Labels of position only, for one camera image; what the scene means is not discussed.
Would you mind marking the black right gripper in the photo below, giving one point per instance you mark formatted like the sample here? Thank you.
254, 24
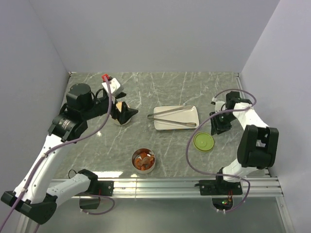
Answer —
216, 127

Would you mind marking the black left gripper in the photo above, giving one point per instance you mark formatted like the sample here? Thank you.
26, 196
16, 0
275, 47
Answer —
126, 113

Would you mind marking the beige round lid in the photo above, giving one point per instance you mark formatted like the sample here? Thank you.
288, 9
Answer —
120, 106

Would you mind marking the steel bowl from rail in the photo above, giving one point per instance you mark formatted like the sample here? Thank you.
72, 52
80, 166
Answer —
116, 122

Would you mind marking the metal food tongs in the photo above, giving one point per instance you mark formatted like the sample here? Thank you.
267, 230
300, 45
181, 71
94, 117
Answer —
183, 107

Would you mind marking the green round lid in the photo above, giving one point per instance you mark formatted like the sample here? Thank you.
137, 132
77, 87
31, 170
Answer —
203, 142

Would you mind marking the orange chicken wing piece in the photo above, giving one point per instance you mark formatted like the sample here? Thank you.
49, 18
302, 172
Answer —
147, 158

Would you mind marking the large orange fish piece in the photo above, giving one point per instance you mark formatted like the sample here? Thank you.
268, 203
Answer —
139, 164

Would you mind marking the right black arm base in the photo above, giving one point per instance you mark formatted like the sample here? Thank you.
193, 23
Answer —
218, 187

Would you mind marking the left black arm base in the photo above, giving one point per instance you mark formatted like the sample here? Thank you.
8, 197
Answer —
102, 188

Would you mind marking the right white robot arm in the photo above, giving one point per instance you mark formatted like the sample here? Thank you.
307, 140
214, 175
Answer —
258, 144

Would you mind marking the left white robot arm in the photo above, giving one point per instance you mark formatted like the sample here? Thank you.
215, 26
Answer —
33, 197

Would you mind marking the white rectangular plate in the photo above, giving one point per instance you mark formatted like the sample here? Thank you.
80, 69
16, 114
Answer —
190, 115

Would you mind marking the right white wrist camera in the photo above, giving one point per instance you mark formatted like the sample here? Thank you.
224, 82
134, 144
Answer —
218, 104

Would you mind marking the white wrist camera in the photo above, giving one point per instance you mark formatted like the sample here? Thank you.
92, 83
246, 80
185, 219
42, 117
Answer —
218, 104
115, 86

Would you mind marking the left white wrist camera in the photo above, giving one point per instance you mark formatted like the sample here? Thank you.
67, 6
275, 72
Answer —
115, 86

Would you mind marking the aluminium front rail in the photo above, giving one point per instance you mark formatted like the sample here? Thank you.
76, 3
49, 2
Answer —
173, 188

